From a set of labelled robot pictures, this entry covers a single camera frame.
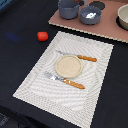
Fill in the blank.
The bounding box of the red tomato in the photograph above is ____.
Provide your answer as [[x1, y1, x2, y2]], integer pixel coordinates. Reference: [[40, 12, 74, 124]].
[[37, 32, 48, 41]]

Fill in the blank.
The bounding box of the white fish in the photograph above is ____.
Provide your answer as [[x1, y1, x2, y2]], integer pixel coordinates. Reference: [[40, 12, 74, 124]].
[[86, 13, 96, 19]]

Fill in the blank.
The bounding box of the grey frying pan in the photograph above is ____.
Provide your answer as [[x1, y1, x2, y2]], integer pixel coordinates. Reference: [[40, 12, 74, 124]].
[[80, 0, 102, 25]]

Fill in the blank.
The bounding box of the round beige plate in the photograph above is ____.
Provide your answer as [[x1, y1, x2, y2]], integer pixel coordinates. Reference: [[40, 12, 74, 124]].
[[55, 55, 83, 78]]

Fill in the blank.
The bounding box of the beige woven placemat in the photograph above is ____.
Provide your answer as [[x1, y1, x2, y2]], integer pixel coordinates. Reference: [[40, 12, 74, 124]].
[[13, 32, 113, 128]]

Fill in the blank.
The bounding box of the grey cooking pot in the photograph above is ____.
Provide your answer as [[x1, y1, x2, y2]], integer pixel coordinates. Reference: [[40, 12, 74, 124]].
[[58, 0, 80, 19]]

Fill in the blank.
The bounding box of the brown stove board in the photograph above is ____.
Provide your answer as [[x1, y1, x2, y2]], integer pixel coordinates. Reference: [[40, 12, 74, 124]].
[[49, 0, 128, 43]]

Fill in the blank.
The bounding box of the black round burner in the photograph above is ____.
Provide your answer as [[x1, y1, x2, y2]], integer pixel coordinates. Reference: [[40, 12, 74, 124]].
[[89, 1, 105, 10]]

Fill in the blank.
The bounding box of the cream bowl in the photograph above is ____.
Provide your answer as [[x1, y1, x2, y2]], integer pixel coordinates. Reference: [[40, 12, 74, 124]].
[[118, 4, 128, 30]]

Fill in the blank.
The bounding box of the fork with orange handle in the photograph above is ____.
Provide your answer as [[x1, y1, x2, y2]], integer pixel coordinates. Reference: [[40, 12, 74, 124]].
[[44, 71, 85, 89]]

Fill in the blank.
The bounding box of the knife with orange handle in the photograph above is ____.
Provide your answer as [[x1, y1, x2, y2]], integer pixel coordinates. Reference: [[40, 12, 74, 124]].
[[55, 50, 97, 62]]

